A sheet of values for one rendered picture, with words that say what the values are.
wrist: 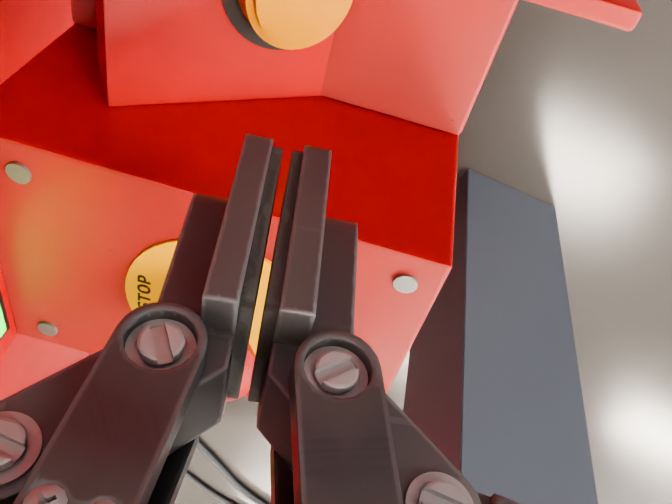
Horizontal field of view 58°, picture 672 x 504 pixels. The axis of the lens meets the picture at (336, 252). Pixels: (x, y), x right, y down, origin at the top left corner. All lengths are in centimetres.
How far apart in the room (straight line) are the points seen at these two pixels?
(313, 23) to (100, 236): 10
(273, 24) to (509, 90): 85
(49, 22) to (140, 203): 37
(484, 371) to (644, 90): 52
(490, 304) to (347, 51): 68
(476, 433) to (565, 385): 18
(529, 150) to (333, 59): 87
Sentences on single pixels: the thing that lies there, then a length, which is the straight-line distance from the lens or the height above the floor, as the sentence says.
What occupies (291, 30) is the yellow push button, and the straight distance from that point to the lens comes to 21.
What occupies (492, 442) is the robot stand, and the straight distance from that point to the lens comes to 76.
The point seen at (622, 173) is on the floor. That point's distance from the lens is 115.
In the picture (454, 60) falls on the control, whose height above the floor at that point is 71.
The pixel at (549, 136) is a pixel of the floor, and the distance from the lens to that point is 109.
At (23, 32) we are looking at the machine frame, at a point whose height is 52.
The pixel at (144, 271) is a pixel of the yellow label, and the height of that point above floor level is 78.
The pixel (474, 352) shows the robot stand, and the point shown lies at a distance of 81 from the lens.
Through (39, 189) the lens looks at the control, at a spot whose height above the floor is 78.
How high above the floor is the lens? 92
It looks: 46 degrees down
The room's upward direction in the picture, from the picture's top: 166 degrees counter-clockwise
